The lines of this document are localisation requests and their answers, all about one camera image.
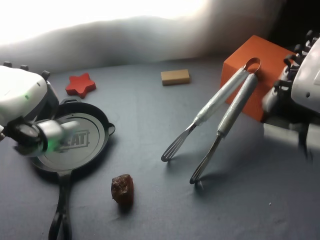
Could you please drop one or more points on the white backdrop sheet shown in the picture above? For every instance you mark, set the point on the white backdrop sheet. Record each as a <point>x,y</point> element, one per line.
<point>125,37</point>

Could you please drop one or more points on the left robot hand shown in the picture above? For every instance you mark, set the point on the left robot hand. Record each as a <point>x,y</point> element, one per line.
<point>20,87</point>

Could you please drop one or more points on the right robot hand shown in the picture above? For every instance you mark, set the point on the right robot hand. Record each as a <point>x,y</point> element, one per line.
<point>307,75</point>

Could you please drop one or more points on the black cast iron pan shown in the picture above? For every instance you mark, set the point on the black cast iron pan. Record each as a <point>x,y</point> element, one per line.
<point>85,125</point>

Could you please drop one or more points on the taped metal tongs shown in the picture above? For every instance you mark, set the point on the taped metal tongs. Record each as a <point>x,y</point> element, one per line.
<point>220,95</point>

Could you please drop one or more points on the wooden rectangular block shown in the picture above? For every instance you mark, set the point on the wooden rectangular block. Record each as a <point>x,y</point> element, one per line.
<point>175,77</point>

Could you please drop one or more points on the brown toy meat chunk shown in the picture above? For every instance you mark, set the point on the brown toy meat chunk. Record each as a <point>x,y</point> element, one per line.
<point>122,190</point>

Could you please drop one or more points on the grey table cloth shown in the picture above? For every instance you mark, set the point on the grey table cloth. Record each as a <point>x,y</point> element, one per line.
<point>175,212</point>

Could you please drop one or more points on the large orange block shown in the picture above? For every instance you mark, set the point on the large orange block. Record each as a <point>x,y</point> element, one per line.
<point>265,60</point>

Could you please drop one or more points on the red star block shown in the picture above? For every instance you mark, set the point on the red star block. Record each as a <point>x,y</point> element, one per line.
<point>80,85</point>

